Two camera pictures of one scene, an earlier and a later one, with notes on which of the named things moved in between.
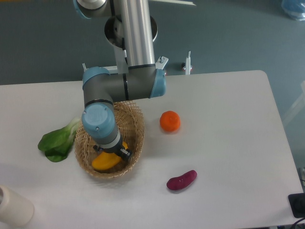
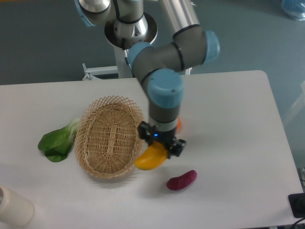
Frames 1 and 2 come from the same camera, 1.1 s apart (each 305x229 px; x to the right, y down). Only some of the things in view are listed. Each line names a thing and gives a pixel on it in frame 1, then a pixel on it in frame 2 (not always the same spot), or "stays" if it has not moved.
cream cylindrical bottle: x=15 y=209 stays
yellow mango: x=106 y=160 to x=152 y=157
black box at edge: x=297 y=202 stays
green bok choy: x=56 y=144 stays
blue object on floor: x=295 y=8 stays
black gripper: x=117 y=149 to x=145 y=130
